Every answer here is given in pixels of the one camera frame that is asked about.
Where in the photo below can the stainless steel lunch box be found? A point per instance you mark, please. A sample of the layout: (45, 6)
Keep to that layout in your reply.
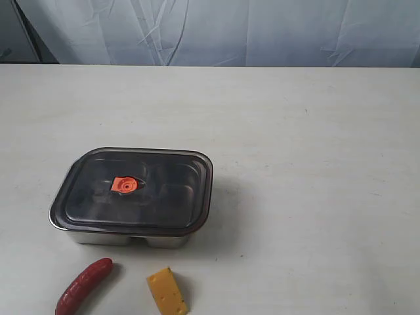
(111, 239)

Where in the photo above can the dark transparent box lid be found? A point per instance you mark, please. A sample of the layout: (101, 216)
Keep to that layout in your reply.
(131, 193)

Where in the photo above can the yellow cheese wedge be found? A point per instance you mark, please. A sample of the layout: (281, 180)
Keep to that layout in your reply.
(166, 293)

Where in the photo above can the red sausage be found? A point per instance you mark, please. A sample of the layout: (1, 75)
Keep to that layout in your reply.
(81, 287)

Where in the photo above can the grey wrinkled backdrop curtain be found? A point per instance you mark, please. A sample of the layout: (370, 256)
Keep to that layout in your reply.
(212, 33)

